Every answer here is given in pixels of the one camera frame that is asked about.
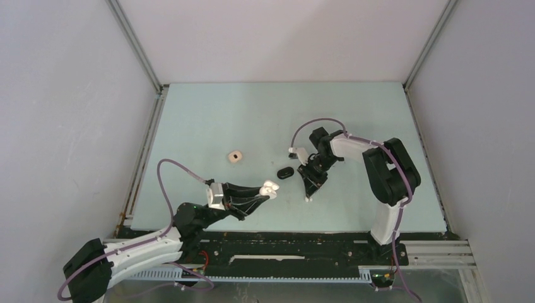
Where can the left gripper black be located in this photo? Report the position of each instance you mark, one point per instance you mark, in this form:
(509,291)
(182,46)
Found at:
(238,201)

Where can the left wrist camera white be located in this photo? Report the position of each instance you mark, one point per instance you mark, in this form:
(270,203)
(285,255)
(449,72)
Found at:
(215,195)

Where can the aluminium frame post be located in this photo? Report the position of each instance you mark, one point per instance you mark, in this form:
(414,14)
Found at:
(132,39)
(434,35)

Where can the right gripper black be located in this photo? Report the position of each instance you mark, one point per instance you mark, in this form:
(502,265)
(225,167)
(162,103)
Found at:
(307,171)

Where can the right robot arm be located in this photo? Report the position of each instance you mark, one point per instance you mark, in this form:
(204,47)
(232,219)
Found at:
(392,175)

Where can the white earbud charging case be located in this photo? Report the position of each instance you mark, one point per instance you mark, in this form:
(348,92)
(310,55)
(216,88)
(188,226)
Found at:
(269,188)

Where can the left aluminium frame post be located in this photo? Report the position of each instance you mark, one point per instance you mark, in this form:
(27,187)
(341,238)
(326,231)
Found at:
(132,39)

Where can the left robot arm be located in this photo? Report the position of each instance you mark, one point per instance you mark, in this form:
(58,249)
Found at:
(97,267)

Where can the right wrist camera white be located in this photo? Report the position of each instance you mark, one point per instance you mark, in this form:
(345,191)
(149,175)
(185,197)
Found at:
(299,154)

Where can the right aluminium frame post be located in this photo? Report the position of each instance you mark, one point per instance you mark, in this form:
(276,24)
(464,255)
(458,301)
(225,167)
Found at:
(434,35)

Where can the black earbud charging case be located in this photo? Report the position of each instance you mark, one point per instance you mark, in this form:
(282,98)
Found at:
(285,173)

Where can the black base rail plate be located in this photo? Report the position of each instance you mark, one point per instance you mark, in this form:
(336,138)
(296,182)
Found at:
(298,255)

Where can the pink earbud charging case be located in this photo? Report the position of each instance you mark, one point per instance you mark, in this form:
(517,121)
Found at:
(235,156)

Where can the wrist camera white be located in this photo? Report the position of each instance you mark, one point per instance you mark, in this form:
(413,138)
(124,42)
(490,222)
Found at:
(215,195)
(299,154)

